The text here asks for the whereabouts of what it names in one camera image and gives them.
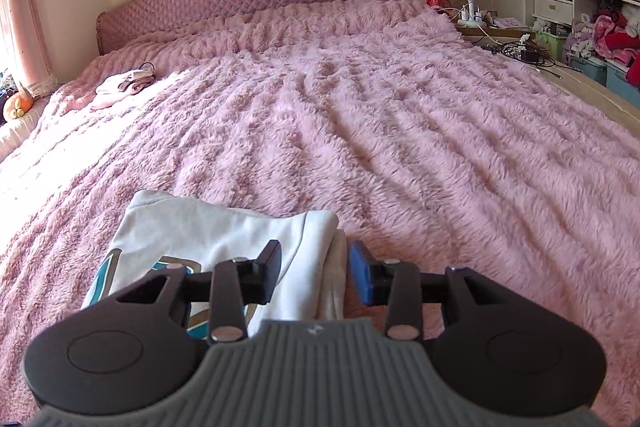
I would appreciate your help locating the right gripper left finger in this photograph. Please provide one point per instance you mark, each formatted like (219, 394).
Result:
(237, 284)

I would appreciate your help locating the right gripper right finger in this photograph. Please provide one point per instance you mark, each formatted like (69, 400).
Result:
(393, 284)

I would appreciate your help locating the white printed sweatshirt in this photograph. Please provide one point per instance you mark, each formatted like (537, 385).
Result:
(160, 230)

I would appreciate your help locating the small folded pink clothes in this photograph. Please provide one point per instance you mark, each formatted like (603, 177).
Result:
(117, 87)

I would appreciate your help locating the pink fluffy bed blanket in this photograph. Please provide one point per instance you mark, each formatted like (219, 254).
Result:
(425, 147)

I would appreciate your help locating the wooden bedside table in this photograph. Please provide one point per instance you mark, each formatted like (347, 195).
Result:
(492, 32)

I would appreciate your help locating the orange plush toy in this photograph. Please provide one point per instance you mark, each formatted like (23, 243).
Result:
(17, 106)

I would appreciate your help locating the pink curtain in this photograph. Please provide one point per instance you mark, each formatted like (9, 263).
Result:
(25, 49)

